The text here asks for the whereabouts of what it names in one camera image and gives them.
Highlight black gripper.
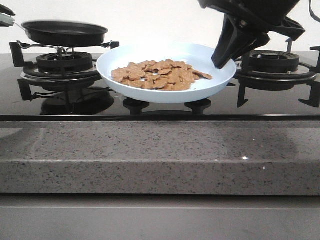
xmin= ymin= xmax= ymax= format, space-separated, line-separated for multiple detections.
xmin=198 ymin=0 xmax=305 ymax=69

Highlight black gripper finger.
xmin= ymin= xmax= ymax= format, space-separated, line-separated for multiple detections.
xmin=0 ymin=21 xmax=10 ymax=26
xmin=0 ymin=4 xmax=16 ymax=16

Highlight black frying pan green handle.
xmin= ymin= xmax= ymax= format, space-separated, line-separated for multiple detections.
xmin=0 ymin=13 xmax=109 ymax=48

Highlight brown meat slices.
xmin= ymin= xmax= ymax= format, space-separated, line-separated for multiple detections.
xmin=111 ymin=59 xmax=213 ymax=91

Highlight light blue plate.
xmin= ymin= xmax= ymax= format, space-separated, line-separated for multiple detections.
xmin=96 ymin=42 xmax=236 ymax=104

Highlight right burner with pan support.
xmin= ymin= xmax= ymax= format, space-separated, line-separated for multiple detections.
xmin=234 ymin=38 xmax=320 ymax=108

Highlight burner with pan support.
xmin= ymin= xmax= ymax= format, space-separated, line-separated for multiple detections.
xmin=234 ymin=38 xmax=320 ymax=108
xmin=9 ymin=40 xmax=121 ymax=87

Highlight black glass gas cooktop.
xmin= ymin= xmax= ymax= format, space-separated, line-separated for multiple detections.
xmin=0 ymin=54 xmax=320 ymax=122

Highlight left burner with pan support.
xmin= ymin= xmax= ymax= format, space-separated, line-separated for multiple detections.
xmin=9 ymin=40 xmax=121 ymax=87

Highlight wire pan support ring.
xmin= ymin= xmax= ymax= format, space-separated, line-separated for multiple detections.
xmin=16 ymin=39 xmax=114 ymax=55

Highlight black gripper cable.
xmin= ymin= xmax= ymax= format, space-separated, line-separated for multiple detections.
xmin=308 ymin=0 xmax=320 ymax=24

